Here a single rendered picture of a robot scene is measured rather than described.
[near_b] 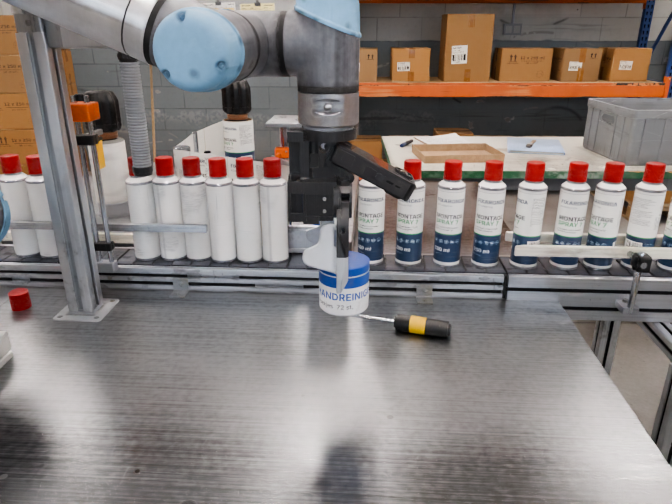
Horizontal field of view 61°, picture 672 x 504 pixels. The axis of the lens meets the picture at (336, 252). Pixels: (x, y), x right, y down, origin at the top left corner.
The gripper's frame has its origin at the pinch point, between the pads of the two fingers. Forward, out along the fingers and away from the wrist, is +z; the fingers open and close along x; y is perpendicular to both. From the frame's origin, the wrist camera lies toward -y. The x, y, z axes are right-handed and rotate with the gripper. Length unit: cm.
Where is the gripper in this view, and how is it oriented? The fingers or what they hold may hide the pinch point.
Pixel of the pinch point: (344, 273)
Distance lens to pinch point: 78.4
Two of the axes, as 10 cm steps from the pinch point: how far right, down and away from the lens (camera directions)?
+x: -0.1, 3.7, -9.3
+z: 0.0, 9.3, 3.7
